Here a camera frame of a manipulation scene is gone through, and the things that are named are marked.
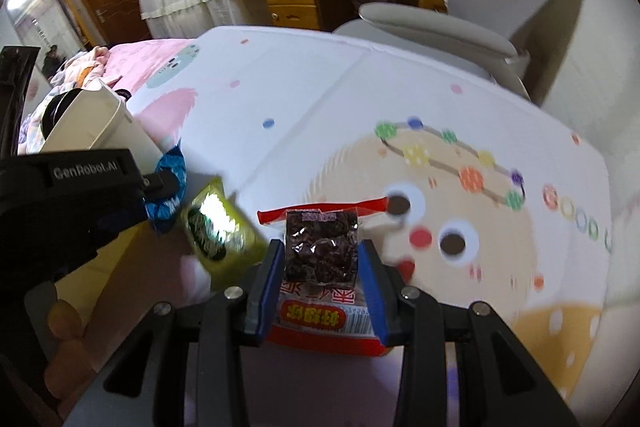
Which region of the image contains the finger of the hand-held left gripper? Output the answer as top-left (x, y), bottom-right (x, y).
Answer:
top-left (142, 172), bottom-right (181, 200)

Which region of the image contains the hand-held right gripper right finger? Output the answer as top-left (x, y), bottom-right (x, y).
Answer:
top-left (356, 239), bottom-right (571, 427)

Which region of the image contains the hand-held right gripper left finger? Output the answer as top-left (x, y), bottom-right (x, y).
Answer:
top-left (75, 238), bottom-right (286, 427)

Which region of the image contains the blue snack packet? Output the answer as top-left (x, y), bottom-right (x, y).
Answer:
top-left (142, 147), bottom-right (187, 233)

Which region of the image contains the red white snack packet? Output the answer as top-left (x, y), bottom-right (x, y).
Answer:
top-left (256, 199), bottom-right (396, 358)

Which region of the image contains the green snack packet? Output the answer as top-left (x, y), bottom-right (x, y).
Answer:
top-left (180, 177), bottom-right (268, 293)

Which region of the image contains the person's left hand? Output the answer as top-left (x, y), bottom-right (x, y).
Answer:
top-left (44, 298), bottom-right (101, 405)

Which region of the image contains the pink quilted blanket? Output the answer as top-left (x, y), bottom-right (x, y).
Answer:
top-left (107, 38), bottom-right (201, 72)

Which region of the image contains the mirrored wardrobe door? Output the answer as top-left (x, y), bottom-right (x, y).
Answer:
top-left (7, 0), bottom-right (88, 82)

